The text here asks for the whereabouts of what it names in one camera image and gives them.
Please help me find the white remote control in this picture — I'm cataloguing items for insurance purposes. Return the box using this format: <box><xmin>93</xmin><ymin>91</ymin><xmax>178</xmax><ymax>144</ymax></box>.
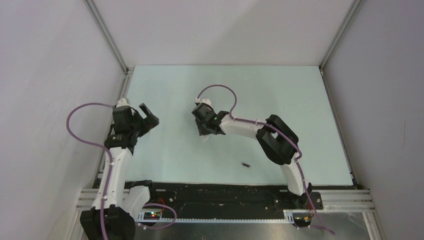
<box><xmin>200</xmin><ymin>134</ymin><xmax>209</xmax><ymax>142</ymax></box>

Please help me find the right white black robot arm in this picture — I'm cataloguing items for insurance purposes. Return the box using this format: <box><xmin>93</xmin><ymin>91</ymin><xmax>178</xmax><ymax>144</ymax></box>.
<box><xmin>191</xmin><ymin>102</ymin><xmax>312</xmax><ymax>209</ymax></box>

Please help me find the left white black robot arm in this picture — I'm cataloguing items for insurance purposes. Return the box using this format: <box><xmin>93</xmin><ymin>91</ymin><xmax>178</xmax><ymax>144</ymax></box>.
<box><xmin>80</xmin><ymin>102</ymin><xmax>159</xmax><ymax>240</ymax></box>

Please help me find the left controller board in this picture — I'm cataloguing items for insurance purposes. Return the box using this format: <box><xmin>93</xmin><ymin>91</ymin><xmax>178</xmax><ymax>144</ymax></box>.
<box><xmin>142</xmin><ymin>211</ymin><xmax>162</xmax><ymax>221</ymax></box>

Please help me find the controller board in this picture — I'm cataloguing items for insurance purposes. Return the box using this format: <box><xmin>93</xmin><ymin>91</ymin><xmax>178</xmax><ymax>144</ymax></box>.
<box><xmin>293</xmin><ymin>216</ymin><xmax>312</xmax><ymax>229</ymax></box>
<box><xmin>142</xmin><ymin>211</ymin><xmax>162</xmax><ymax>221</ymax></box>

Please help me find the right controller board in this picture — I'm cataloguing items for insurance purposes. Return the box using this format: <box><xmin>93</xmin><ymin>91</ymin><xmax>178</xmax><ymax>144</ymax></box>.
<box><xmin>293</xmin><ymin>216</ymin><xmax>312</xmax><ymax>229</ymax></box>

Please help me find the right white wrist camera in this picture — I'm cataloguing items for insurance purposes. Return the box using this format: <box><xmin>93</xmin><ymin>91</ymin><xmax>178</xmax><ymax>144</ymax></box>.
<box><xmin>194</xmin><ymin>98</ymin><xmax>212</xmax><ymax>107</ymax></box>

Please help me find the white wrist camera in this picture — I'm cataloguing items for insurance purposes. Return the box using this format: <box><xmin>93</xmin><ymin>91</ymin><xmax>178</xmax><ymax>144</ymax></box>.
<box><xmin>113</xmin><ymin>97</ymin><xmax>135</xmax><ymax>115</ymax></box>
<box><xmin>194</xmin><ymin>98</ymin><xmax>212</xmax><ymax>107</ymax></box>

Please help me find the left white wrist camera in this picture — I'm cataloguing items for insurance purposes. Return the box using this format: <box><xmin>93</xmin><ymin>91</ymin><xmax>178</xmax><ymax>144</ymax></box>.
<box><xmin>113</xmin><ymin>97</ymin><xmax>135</xmax><ymax>115</ymax></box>

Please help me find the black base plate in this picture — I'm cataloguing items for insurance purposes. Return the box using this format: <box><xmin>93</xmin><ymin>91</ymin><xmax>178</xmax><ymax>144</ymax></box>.
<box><xmin>96</xmin><ymin>181</ymin><xmax>324</xmax><ymax>220</ymax></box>

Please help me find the left aluminium frame rail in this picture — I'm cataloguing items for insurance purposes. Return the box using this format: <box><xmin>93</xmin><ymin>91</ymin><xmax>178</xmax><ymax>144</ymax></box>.
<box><xmin>82</xmin><ymin>0</ymin><xmax>135</xmax><ymax>180</ymax></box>

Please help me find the aluminium frame rail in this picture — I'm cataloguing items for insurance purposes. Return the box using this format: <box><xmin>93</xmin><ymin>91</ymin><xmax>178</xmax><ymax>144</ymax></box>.
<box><xmin>319</xmin><ymin>0</ymin><xmax>365</xmax><ymax>188</ymax></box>
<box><xmin>82</xmin><ymin>0</ymin><xmax>135</xmax><ymax>180</ymax></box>

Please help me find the grey slotted cable duct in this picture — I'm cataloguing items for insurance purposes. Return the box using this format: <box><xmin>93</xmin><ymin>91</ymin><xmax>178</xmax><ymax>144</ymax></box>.
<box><xmin>135</xmin><ymin>212</ymin><xmax>294</xmax><ymax>224</ymax></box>

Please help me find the right aluminium frame rail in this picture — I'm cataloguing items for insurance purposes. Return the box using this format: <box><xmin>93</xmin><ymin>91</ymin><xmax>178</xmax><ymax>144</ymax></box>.
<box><xmin>319</xmin><ymin>0</ymin><xmax>365</xmax><ymax>188</ymax></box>

